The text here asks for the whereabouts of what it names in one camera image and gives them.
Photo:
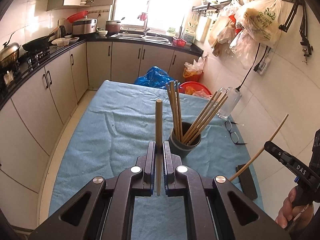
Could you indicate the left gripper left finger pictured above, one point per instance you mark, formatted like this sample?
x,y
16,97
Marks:
x,y
103,208

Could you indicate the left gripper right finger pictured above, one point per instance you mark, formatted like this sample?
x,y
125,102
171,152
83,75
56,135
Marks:
x,y
214,207

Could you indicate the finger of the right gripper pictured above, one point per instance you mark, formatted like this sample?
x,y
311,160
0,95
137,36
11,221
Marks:
x,y
281,155

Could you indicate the wooden chopstick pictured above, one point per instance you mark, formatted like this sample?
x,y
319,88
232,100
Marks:
x,y
203,118
237,174
206,118
159,143
172,109
175,97
180,134
198,117

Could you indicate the person right hand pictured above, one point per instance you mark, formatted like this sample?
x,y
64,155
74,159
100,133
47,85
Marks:
x,y
288,212

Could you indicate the black phone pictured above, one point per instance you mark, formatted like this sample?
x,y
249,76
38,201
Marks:
x,y
247,184

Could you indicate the black eyeglasses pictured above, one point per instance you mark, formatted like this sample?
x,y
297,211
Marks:
x,y
231,126

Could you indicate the blue table cloth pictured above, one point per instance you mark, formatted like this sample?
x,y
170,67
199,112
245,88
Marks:
x,y
114,131

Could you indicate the black utensil holder cup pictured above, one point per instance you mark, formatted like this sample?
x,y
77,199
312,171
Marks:
x,y
180,149

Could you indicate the glass beer mug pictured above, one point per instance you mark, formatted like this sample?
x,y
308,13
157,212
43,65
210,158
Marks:
x,y
233,97

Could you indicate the red plastic basin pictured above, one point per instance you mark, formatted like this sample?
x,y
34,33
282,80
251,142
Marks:
x,y
195,89

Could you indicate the orange trash bin with bag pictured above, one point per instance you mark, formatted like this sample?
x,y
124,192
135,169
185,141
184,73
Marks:
x,y
194,71

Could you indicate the yellowish hanging plastic bag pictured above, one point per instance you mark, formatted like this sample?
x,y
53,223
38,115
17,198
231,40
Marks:
x,y
260,18

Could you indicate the blue plastic bag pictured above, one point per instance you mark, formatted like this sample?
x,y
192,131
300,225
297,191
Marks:
x,y
154,78

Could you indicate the red small basket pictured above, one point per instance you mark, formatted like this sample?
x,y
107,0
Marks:
x,y
178,42

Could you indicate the black wok pan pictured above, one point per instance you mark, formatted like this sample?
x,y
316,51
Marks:
x,y
39,43

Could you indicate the steel lidded pot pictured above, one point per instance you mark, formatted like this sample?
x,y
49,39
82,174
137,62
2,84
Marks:
x,y
10,53

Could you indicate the brown cooking pot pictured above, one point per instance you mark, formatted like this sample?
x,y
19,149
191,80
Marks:
x,y
113,27

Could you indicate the sink faucet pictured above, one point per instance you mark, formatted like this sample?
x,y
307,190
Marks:
x,y
145,16

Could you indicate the silver rice cooker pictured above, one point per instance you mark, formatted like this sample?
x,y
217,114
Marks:
x,y
84,26

